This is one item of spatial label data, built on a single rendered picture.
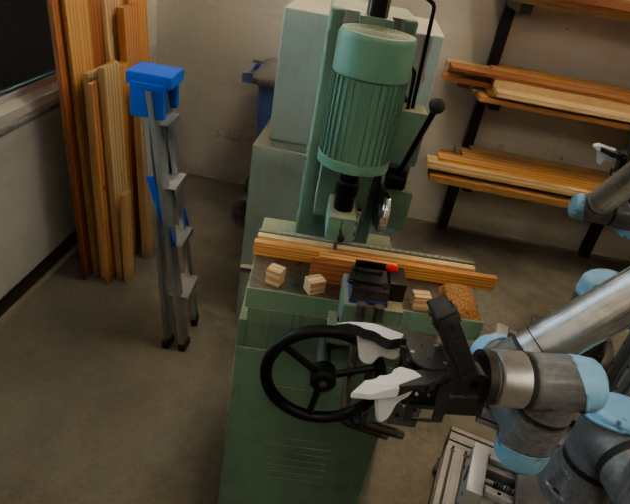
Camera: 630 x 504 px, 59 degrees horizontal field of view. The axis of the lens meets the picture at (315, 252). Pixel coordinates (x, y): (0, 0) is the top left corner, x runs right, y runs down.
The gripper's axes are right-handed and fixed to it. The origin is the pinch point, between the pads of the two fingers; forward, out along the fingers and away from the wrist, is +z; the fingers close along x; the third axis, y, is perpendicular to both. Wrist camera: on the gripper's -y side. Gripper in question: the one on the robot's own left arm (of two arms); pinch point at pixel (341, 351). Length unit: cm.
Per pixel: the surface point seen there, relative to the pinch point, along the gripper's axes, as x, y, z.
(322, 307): 63, 28, -8
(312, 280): 64, 22, -5
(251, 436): 70, 77, 5
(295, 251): 78, 20, -1
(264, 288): 64, 25, 7
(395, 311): 51, 21, -23
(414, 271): 75, 21, -33
